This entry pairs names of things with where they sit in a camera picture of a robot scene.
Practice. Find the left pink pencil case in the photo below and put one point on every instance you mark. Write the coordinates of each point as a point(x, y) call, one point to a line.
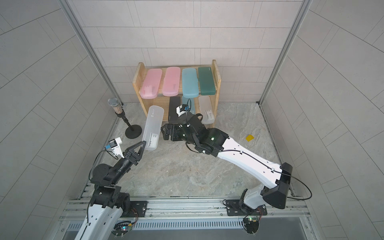
point(150, 86)

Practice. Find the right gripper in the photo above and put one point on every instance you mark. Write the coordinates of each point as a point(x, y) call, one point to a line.
point(177, 133)

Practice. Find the right pink pencil case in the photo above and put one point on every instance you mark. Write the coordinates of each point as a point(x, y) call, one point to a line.
point(171, 82)

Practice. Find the left circuit board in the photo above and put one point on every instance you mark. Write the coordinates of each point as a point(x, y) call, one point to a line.
point(121, 228)

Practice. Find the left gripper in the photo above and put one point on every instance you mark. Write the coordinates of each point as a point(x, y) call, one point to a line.
point(130, 157)

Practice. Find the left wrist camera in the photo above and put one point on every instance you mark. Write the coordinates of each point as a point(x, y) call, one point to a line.
point(114, 147)

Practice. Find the black pencil case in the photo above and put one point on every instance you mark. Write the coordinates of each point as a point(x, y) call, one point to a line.
point(174, 103)

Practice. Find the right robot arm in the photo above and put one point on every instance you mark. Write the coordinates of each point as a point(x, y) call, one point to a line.
point(274, 179)

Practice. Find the circuit board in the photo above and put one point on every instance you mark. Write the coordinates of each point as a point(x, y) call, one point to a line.
point(121, 228)
point(250, 225)

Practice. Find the microphone on black stand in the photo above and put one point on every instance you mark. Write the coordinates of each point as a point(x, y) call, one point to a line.
point(133, 131)

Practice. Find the large light blue pencil case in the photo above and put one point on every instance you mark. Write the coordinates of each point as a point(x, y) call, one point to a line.
point(190, 85)

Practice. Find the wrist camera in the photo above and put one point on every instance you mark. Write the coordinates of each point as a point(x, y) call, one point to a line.
point(182, 109)
point(114, 147)

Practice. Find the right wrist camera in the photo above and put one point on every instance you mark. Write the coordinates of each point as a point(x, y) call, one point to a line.
point(182, 109)

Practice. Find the clear frosted pencil case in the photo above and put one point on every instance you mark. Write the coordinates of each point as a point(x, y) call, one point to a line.
point(206, 110)
point(152, 128)

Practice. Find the small teal pencil case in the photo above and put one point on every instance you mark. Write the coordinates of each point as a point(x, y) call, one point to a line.
point(190, 103)

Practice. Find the yellow block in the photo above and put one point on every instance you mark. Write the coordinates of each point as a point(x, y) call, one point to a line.
point(249, 138)

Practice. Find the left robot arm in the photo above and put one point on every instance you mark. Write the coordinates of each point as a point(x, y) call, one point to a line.
point(108, 203)

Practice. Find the right circuit board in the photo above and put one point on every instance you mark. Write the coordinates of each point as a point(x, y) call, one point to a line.
point(250, 225)

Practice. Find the dark green pencil case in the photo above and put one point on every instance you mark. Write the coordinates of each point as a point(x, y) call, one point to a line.
point(206, 81)

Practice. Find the pink pencil case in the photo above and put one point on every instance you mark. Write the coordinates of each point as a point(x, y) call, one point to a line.
point(171, 82)
point(150, 86)

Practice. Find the wooden two-tier shelf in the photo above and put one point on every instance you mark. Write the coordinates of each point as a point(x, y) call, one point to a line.
point(163, 101)

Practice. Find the aluminium rail frame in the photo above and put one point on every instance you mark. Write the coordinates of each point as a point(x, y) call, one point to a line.
point(185, 213)

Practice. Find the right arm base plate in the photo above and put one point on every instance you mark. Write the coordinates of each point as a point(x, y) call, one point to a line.
point(237, 208)

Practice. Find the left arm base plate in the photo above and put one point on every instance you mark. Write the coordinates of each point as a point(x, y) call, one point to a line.
point(134, 209)

